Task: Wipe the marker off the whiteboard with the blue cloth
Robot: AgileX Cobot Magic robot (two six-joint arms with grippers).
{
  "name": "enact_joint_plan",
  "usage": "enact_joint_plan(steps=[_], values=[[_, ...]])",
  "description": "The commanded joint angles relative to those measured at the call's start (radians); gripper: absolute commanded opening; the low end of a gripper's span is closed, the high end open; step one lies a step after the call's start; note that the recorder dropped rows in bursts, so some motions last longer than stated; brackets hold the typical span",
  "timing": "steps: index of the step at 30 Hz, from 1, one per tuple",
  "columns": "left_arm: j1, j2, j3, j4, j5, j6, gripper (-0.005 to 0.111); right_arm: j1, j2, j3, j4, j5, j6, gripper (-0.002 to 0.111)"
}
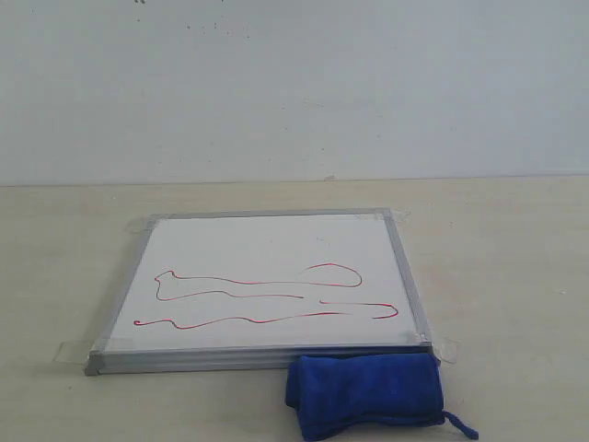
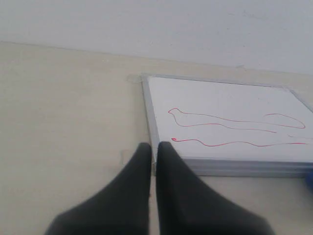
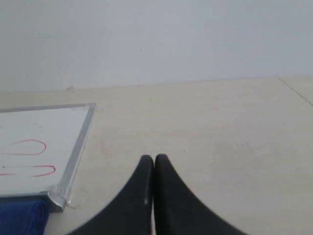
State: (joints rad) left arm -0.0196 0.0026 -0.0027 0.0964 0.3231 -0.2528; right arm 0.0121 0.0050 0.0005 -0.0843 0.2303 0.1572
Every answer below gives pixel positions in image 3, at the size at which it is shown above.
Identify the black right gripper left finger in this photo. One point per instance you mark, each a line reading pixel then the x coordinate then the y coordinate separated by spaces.
pixel 130 211

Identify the white whiteboard with silver frame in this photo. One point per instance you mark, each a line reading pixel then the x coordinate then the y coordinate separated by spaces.
pixel 40 150

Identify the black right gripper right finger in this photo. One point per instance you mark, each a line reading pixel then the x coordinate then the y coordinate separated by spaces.
pixel 178 211

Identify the blue cloth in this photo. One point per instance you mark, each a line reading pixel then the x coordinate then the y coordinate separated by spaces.
pixel 24 218

